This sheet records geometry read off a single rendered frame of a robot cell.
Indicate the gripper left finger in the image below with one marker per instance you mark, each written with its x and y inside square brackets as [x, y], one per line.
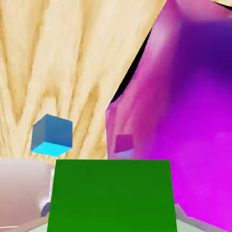
[39, 227]

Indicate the large magenta box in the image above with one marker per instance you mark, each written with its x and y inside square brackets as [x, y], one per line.
[181, 112]

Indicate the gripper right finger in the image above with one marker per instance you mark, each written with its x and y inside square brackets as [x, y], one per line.
[186, 224]

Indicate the small green cube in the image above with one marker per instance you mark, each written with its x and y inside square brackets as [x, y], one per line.
[112, 195]

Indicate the small blue cube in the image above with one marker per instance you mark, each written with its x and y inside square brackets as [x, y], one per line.
[52, 134]

